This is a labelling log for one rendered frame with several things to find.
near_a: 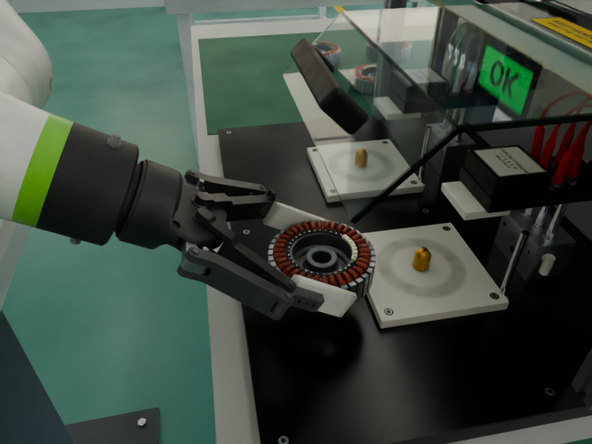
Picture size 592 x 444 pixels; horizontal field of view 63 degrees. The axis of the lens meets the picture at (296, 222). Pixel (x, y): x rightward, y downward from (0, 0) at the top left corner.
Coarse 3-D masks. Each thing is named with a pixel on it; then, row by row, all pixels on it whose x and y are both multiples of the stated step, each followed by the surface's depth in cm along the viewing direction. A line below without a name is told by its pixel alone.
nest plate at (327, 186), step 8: (312, 152) 81; (312, 160) 79; (320, 160) 79; (320, 168) 77; (320, 176) 75; (328, 176) 75; (416, 176) 75; (320, 184) 75; (328, 184) 73; (408, 184) 73; (416, 184) 73; (328, 192) 71; (336, 192) 71; (392, 192) 72; (400, 192) 73; (408, 192) 73; (416, 192) 73; (328, 200) 71; (336, 200) 71
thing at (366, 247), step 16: (304, 224) 53; (320, 224) 53; (336, 224) 54; (272, 240) 52; (288, 240) 51; (304, 240) 53; (320, 240) 53; (336, 240) 53; (352, 240) 51; (368, 240) 52; (272, 256) 50; (288, 256) 49; (320, 256) 52; (336, 256) 51; (352, 256) 49; (368, 256) 49; (288, 272) 47; (304, 272) 47; (320, 272) 50; (336, 272) 48; (352, 272) 47; (368, 272) 48; (352, 288) 47; (368, 288) 49; (352, 304) 48
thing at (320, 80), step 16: (304, 48) 37; (304, 64) 36; (320, 64) 34; (320, 80) 33; (336, 80) 32; (320, 96) 31; (336, 96) 31; (336, 112) 31; (352, 112) 32; (352, 128) 32
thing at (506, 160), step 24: (480, 168) 51; (504, 168) 50; (528, 168) 50; (552, 168) 55; (456, 192) 54; (480, 192) 52; (504, 192) 50; (528, 192) 50; (552, 192) 51; (576, 192) 51; (480, 216) 51
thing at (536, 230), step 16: (512, 224) 60; (528, 224) 58; (544, 224) 58; (496, 240) 63; (512, 240) 60; (528, 240) 57; (544, 240) 56; (560, 240) 56; (528, 256) 57; (560, 256) 57; (528, 272) 58; (560, 272) 59
